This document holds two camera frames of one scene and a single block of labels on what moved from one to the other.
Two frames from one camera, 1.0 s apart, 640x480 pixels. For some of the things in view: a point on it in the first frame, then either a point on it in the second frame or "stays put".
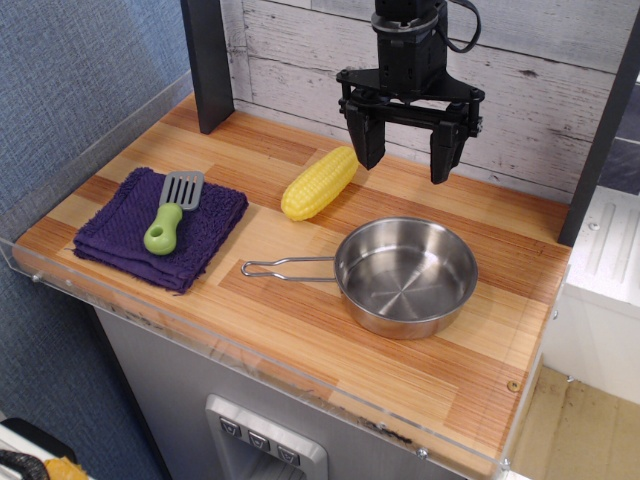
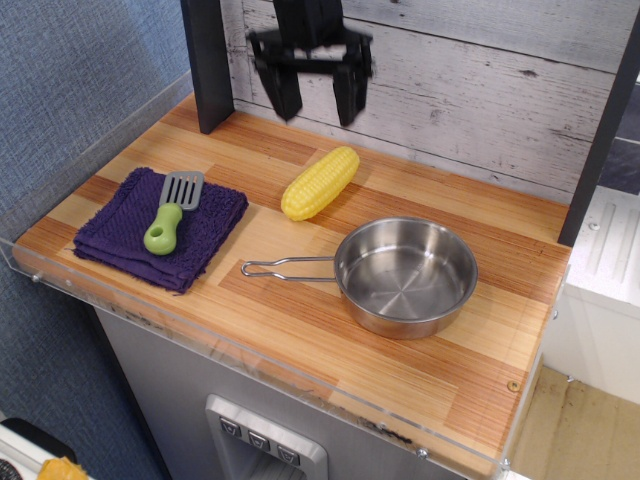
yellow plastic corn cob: x=320 y=184 stays put
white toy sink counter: x=594 y=338 stays put
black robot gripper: x=412 y=82 → x=311 y=36
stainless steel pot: x=400 y=277 stays put
